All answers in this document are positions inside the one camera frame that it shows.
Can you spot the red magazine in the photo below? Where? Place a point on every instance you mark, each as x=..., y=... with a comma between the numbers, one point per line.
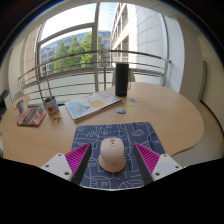
x=31, y=115

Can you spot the small yellow sticker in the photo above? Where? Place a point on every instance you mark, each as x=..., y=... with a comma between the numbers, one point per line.
x=131, y=107

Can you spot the strawberry print mug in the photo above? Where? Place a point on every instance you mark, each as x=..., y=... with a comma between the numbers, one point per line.
x=20, y=107

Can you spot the black tumbler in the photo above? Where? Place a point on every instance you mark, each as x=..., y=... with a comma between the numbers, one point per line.
x=122, y=80

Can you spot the small printed cup with plant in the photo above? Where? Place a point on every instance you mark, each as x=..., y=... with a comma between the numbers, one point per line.
x=51, y=106

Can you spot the green trees outside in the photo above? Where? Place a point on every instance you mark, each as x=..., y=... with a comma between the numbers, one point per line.
x=76, y=48

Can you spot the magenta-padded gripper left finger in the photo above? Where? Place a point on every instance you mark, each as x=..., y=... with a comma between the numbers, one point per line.
x=56, y=165

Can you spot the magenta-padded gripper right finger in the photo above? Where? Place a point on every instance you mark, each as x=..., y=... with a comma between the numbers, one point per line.
x=165, y=165

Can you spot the pale pink computer mouse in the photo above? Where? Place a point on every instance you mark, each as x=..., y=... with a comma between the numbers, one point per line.
x=112, y=155

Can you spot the blue patterned mouse pad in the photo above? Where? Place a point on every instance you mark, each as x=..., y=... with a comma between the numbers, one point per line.
x=100, y=130

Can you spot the small blue sticker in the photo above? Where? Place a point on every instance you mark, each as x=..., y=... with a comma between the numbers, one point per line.
x=134, y=99

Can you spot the blue and white sticker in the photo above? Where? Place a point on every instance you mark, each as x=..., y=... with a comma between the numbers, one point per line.
x=121, y=110

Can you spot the metal balcony railing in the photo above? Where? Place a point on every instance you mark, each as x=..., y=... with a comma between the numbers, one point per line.
x=83, y=53

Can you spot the light blue illustrated book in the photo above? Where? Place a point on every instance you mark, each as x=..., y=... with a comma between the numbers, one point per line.
x=91, y=105

